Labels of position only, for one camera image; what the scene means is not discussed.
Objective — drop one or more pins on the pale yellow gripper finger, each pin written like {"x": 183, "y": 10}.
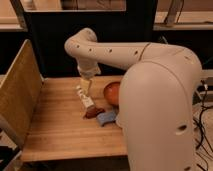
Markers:
{"x": 85, "y": 84}

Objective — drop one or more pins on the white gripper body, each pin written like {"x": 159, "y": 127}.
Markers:
{"x": 89, "y": 73}

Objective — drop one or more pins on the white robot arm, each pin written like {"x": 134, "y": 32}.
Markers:
{"x": 155, "y": 97}

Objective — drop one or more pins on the white tube bottle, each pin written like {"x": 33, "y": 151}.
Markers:
{"x": 86, "y": 100}

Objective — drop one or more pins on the orange-brown bowl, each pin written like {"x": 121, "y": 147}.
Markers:
{"x": 111, "y": 93}

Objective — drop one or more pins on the dark red flat object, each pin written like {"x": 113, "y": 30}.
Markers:
{"x": 93, "y": 112}

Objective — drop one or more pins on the blue sponge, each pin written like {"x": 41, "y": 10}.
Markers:
{"x": 106, "y": 117}

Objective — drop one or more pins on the black back panel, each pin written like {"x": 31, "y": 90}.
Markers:
{"x": 48, "y": 32}

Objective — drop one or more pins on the wooden side panel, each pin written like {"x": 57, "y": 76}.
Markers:
{"x": 19, "y": 92}

